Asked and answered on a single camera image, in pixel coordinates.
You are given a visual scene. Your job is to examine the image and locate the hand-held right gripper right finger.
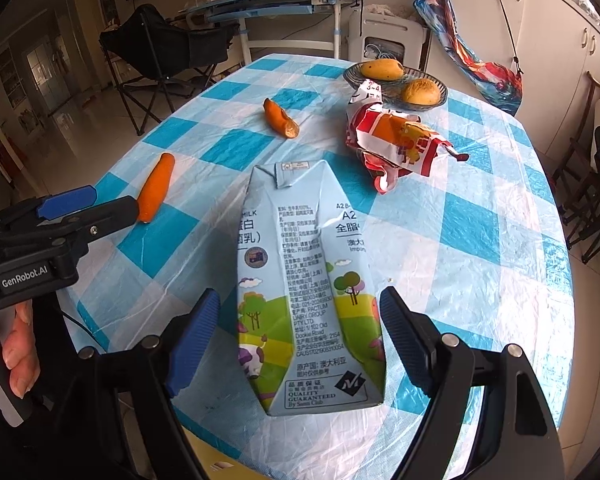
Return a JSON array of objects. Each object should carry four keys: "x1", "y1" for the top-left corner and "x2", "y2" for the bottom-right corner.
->
[{"x1": 379, "y1": 286, "x2": 566, "y2": 480}]

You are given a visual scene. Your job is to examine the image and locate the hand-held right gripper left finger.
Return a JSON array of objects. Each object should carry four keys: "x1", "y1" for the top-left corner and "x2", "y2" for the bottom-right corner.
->
[{"x1": 77, "y1": 287, "x2": 222, "y2": 480}]

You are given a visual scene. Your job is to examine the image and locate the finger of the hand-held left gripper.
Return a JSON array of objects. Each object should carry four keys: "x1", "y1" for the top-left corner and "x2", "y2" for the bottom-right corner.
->
[
  {"x1": 0, "y1": 196, "x2": 141, "y2": 248},
  {"x1": 0, "y1": 186, "x2": 99, "y2": 241}
]

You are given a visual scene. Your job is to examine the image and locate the smooth orange peel strip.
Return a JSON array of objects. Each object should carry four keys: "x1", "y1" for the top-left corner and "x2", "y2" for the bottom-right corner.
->
[{"x1": 137, "y1": 152, "x2": 176, "y2": 224}]

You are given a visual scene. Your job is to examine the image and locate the light blue milk carton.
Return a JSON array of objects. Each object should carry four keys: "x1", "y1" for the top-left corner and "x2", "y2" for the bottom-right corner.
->
[{"x1": 236, "y1": 159, "x2": 387, "y2": 417}]

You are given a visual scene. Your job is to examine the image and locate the person's left hand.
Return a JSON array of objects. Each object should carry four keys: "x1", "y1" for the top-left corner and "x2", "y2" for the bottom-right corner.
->
[{"x1": 0, "y1": 300, "x2": 42, "y2": 403}]

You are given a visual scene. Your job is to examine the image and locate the blue checked tablecloth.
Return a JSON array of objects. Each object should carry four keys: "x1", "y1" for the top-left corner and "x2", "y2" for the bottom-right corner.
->
[{"x1": 60, "y1": 52, "x2": 573, "y2": 463}]

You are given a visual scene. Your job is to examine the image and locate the white display cabinet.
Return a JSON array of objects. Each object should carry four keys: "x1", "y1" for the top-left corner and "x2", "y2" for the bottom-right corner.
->
[{"x1": 0, "y1": 45, "x2": 31, "y2": 111}]

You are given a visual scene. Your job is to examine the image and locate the black folding chair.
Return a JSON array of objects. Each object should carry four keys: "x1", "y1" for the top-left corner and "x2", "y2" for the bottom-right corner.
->
[{"x1": 99, "y1": 3, "x2": 241, "y2": 136}]

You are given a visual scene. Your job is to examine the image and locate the red and white snack bag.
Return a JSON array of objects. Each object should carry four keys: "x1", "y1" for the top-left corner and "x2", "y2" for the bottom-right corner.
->
[{"x1": 345, "y1": 79, "x2": 471, "y2": 196}]

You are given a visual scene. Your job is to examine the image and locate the short orange peel piece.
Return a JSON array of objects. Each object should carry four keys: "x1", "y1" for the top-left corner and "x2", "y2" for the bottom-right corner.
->
[{"x1": 263, "y1": 97, "x2": 300, "y2": 140}]

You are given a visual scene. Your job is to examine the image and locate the wooden chair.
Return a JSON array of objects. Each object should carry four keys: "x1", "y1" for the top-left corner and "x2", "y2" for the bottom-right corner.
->
[{"x1": 550, "y1": 72, "x2": 600, "y2": 266}]

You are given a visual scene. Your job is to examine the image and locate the glass fruit bowl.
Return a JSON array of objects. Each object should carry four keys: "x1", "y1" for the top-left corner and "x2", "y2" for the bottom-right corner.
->
[{"x1": 342, "y1": 61, "x2": 449, "y2": 112}]

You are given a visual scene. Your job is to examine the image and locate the round orange fruit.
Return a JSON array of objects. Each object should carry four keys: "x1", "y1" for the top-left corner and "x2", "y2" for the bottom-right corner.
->
[{"x1": 400, "y1": 78, "x2": 441, "y2": 106}]

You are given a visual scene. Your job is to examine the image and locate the yellow mango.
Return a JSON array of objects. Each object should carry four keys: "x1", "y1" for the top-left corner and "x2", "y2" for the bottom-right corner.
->
[{"x1": 360, "y1": 58, "x2": 405, "y2": 81}]

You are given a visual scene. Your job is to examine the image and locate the blue desk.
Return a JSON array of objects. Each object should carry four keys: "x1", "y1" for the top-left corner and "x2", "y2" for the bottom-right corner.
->
[{"x1": 185, "y1": 0, "x2": 363, "y2": 66}]

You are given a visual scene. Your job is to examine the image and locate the colourful hanging bag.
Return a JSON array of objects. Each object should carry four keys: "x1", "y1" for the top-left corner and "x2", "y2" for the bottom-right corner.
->
[{"x1": 412, "y1": 0, "x2": 523, "y2": 116}]

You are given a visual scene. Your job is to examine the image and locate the white appliance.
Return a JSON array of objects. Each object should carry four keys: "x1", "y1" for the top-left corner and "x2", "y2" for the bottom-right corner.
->
[{"x1": 348, "y1": 5, "x2": 428, "y2": 72}]

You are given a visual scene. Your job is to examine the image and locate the white cupboard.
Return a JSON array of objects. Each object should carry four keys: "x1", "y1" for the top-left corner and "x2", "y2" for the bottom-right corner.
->
[{"x1": 437, "y1": 0, "x2": 600, "y2": 161}]

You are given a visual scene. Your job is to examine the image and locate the black cable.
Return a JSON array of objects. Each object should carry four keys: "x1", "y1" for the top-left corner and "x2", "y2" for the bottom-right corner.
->
[{"x1": 57, "y1": 307, "x2": 108, "y2": 353}]

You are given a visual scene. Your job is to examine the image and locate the black cord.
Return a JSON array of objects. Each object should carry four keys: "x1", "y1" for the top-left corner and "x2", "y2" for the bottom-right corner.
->
[{"x1": 436, "y1": 0, "x2": 525, "y2": 77}]

